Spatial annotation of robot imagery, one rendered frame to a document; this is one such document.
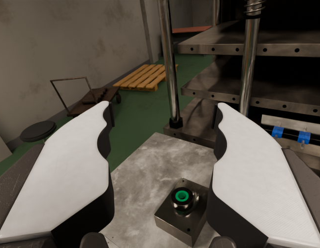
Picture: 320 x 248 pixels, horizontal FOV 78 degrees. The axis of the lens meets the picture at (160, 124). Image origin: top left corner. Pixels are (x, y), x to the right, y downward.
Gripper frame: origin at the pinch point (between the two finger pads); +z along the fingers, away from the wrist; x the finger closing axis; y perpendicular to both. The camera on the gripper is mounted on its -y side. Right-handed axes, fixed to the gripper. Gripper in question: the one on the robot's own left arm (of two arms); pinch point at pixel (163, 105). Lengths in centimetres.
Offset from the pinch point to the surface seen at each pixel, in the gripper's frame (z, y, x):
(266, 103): 77, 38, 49
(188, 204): 32, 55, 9
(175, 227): 27, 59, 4
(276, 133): 70, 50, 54
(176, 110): 98, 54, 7
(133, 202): 42, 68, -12
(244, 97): 78, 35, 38
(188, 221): 28, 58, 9
